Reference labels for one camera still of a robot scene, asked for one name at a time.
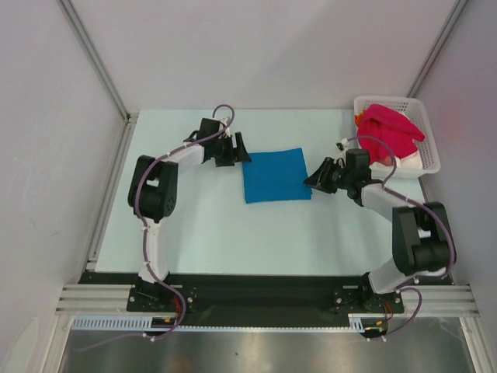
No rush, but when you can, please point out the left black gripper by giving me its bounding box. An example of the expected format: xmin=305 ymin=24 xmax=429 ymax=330
xmin=211 ymin=133 xmax=251 ymax=168

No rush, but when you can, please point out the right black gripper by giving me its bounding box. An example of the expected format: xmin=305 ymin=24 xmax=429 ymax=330
xmin=303 ymin=157 xmax=353 ymax=194

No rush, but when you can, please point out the blue t shirt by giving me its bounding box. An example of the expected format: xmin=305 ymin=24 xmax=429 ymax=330
xmin=242 ymin=148 xmax=312 ymax=204

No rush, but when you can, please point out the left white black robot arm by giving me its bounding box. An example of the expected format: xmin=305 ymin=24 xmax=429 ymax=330
xmin=127 ymin=117 xmax=251 ymax=311

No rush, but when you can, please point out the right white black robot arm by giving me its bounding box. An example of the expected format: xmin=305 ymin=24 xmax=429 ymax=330
xmin=304 ymin=149 xmax=457 ymax=312

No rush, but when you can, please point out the white t shirt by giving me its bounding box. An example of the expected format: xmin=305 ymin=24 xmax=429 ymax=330
xmin=372 ymin=151 xmax=423 ymax=169

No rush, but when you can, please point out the pink t shirt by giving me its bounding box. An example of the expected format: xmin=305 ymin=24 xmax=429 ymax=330
xmin=356 ymin=104 xmax=426 ymax=164

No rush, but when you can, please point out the white plastic basket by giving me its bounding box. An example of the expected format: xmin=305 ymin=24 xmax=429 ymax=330
xmin=354 ymin=95 xmax=440 ymax=179

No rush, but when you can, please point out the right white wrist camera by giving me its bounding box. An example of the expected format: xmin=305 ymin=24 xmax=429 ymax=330
xmin=336 ymin=138 xmax=349 ymax=152

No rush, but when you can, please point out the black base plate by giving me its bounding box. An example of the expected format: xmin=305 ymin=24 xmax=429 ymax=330
xmin=77 ymin=273 xmax=455 ymax=328

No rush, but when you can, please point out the white slotted cable duct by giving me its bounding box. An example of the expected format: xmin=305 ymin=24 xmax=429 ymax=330
xmin=71 ymin=314 xmax=388 ymax=334

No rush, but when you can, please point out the aluminium frame rail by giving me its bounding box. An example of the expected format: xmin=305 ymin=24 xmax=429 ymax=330
xmin=56 ymin=284 xmax=479 ymax=318

